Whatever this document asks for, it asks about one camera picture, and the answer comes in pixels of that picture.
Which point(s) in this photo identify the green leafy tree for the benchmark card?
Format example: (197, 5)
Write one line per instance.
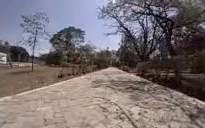
(68, 40)

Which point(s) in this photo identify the row of low dry bushes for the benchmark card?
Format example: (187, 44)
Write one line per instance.
(77, 70)

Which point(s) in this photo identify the group of tall trees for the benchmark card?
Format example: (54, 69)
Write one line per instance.
(101, 56)

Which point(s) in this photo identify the hedge of bushes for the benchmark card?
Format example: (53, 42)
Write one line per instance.
(203, 62)

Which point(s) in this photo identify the pale stone paved path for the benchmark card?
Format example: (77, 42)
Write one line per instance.
(100, 100)

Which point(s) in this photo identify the thin bare tree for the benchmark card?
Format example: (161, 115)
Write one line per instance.
(33, 57)

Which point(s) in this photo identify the dry brown grass ground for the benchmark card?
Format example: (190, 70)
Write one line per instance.
(20, 80)

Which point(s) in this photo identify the dark trees behind building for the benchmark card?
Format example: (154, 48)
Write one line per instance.
(18, 53)

